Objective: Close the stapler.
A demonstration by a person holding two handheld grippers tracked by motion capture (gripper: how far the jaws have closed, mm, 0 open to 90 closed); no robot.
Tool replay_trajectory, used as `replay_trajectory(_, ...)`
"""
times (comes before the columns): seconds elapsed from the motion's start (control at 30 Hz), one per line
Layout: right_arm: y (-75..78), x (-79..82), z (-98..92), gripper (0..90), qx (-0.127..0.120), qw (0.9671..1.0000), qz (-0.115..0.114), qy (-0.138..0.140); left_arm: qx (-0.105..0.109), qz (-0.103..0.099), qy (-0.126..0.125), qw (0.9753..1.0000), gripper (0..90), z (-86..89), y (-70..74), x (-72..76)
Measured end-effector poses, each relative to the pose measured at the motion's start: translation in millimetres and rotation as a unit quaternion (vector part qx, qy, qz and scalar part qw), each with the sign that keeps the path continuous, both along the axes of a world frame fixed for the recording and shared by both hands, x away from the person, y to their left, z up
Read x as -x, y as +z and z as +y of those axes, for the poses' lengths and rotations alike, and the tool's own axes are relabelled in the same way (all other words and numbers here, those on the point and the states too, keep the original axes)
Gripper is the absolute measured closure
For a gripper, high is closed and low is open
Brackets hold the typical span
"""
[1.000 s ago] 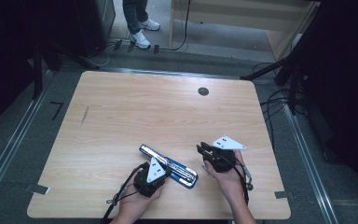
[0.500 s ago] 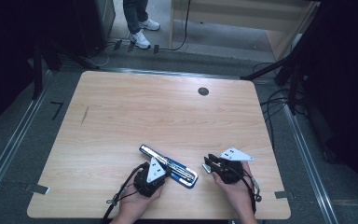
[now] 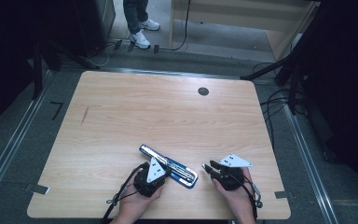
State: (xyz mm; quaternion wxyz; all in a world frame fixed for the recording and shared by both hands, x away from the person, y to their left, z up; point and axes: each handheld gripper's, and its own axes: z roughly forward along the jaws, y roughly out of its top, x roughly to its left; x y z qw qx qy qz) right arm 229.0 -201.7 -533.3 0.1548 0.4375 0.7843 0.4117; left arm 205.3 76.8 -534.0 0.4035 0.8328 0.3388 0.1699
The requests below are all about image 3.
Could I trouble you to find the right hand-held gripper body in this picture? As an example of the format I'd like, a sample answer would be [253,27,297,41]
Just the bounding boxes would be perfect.
[213,153,255,191]

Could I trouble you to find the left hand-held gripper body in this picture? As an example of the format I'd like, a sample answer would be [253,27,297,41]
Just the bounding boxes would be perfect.
[133,157,172,199]

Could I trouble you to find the blue stapler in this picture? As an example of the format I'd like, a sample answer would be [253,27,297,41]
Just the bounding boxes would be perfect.
[138,143,200,189]

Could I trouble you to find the person's right hand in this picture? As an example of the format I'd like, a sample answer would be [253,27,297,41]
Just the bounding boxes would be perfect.
[212,167,257,217]

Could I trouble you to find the person's left hand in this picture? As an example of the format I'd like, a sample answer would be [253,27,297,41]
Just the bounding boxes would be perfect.
[117,167,166,218]

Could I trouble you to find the grey tape piece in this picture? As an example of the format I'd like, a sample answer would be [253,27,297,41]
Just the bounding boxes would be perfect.
[25,183,50,196]
[274,189,295,200]

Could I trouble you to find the black metal stand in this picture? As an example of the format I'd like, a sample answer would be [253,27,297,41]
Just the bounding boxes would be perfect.
[32,40,101,101]
[241,46,311,116]

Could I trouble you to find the light wooden cabinet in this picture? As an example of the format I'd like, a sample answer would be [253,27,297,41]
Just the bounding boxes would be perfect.
[167,0,321,62]

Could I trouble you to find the dark grey cabinet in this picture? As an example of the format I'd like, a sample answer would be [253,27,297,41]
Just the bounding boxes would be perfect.
[74,0,117,57]

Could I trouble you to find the right hand-held gripper black cable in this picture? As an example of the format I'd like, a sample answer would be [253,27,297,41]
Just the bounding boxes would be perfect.
[227,172,265,220]

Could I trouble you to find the hand-held gripper black cable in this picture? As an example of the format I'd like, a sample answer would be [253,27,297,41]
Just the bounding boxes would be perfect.
[227,172,265,220]
[101,162,147,224]

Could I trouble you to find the left hand-held gripper black cable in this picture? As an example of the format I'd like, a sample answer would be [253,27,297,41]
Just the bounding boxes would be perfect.
[101,162,147,224]

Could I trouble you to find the black floor cables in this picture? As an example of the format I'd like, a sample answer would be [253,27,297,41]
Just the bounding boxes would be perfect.
[253,62,309,150]

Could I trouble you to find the metal floor rail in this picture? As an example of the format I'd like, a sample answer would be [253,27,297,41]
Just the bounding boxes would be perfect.
[0,69,52,206]
[281,99,339,224]
[52,66,281,82]

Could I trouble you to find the thin white floor cable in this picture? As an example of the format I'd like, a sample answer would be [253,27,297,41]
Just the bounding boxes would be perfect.
[87,43,116,68]

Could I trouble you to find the hanging black cable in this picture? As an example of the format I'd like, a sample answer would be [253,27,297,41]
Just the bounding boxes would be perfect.
[158,0,192,52]

